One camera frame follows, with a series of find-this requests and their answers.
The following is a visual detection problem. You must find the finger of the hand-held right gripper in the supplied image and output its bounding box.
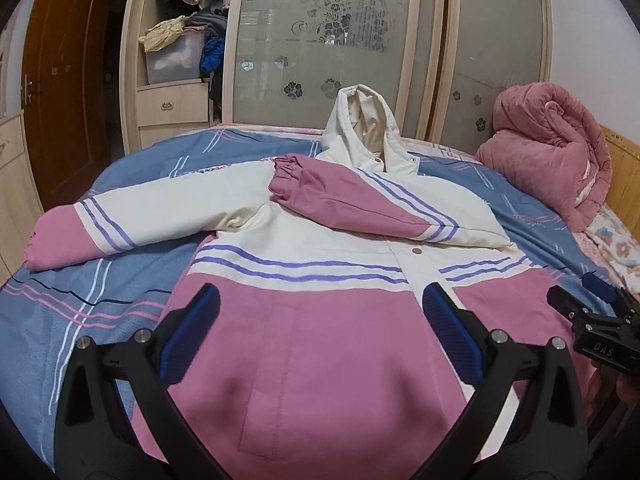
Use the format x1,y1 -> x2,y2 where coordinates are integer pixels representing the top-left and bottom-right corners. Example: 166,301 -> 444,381
582,271 -> 640,318
546,285 -> 623,331

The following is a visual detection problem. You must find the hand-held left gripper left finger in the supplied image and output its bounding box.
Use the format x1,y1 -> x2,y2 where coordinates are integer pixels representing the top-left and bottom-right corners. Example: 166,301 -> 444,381
54,283 -> 224,480

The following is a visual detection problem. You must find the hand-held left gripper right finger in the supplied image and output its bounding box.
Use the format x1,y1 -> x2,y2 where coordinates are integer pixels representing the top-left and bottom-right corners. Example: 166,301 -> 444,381
421,282 -> 589,480

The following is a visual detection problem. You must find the pink and white hooded jacket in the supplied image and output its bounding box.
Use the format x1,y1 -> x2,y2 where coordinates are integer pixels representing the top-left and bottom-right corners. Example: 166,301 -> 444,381
25,85 -> 626,480

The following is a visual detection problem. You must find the grey clothes pile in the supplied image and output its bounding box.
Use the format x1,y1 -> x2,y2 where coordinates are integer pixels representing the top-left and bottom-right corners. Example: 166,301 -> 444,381
187,7 -> 228,36

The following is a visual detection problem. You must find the floral bed sheet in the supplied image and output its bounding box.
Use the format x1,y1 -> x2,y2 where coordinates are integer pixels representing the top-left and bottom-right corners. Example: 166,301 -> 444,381
570,205 -> 640,293

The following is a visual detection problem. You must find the wooden headboard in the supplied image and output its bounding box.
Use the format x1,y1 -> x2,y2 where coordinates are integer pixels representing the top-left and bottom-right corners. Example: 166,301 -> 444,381
597,125 -> 640,221

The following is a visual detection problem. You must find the rolled pink quilt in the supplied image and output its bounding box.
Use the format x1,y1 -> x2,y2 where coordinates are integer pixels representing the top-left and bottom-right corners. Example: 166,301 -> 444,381
475,82 -> 613,233

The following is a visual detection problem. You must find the blue striped bed sheet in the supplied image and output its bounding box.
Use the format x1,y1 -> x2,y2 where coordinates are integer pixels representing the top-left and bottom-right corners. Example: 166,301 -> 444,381
0,127 -> 626,480

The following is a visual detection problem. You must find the beige wardrobe drawer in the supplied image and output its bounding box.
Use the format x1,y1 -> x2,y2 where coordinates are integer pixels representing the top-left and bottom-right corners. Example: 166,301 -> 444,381
137,122 -> 212,148
136,82 -> 211,128

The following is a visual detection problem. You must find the pink floral mattress pad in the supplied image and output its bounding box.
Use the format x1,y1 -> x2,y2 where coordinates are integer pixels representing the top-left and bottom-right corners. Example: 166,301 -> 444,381
212,121 -> 326,136

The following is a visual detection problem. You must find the black garment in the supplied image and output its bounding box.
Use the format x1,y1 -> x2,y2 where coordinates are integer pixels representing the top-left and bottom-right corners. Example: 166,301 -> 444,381
209,70 -> 224,123

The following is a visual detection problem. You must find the light wood cabinet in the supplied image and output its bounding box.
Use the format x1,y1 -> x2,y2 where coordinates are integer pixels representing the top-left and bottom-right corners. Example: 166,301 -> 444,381
0,25 -> 46,286

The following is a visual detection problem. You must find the frosted floral sliding door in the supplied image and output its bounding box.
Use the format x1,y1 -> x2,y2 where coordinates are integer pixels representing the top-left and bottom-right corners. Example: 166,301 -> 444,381
220,0 -> 441,136

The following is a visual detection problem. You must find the translucent storage box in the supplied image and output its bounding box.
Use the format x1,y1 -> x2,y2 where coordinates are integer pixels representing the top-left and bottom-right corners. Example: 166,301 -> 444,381
145,30 -> 208,86

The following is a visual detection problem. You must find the blue garment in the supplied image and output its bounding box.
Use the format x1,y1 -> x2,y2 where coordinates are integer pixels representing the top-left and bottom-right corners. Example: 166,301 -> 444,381
200,35 -> 223,78

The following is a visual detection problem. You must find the beige wardrobe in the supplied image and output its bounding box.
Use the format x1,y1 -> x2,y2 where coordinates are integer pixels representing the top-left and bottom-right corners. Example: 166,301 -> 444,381
117,0 -> 553,153

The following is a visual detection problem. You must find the brown wooden door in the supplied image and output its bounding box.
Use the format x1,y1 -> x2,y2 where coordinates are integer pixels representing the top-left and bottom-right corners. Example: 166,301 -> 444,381
22,0 -> 123,208

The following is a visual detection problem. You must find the frosted plain sliding door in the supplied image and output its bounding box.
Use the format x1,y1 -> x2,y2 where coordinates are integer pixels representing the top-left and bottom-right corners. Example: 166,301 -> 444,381
425,0 -> 551,146

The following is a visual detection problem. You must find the yellow cloth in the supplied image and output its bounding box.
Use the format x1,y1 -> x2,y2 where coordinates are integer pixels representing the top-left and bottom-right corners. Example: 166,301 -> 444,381
138,16 -> 188,52

